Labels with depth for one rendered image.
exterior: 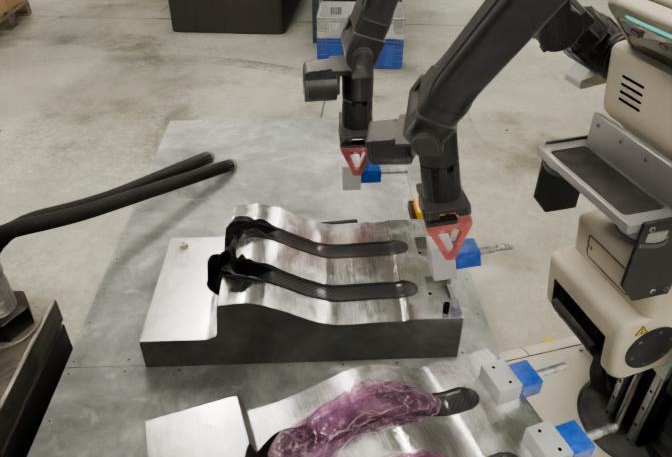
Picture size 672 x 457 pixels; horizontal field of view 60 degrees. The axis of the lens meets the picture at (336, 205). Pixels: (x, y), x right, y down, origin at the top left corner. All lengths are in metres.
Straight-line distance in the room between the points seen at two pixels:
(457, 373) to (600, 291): 0.39
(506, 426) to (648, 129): 0.52
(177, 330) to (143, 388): 0.10
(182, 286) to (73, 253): 1.65
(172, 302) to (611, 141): 0.78
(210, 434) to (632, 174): 0.75
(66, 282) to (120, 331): 1.46
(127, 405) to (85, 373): 0.10
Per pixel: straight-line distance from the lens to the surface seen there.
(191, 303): 1.01
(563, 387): 1.71
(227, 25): 4.99
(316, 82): 1.04
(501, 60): 0.66
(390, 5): 0.99
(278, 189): 1.36
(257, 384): 0.95
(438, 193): 0.85
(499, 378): 0.88
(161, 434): 0.79
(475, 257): 0.92
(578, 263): 1.23
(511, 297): 2.33
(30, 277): 2.61
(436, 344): 0.97
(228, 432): 0.77
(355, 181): 1.15
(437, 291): 1.01
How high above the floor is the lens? 1.54
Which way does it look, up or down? 35 degrees down
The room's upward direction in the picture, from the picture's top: straight up
